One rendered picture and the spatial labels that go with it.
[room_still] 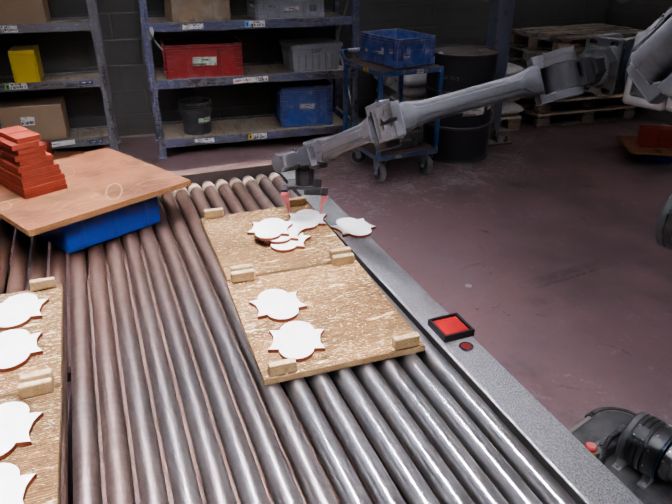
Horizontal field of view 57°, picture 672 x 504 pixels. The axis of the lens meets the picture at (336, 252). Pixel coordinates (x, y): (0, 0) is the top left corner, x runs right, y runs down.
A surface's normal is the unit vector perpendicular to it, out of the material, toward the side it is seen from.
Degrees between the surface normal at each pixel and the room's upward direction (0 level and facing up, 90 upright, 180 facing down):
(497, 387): 0
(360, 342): 0
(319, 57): 97
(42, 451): 0
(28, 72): 90
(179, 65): 90
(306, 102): 90
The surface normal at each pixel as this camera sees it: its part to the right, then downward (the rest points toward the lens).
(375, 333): 0.00, -0.89
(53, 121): 0.29, 0.44
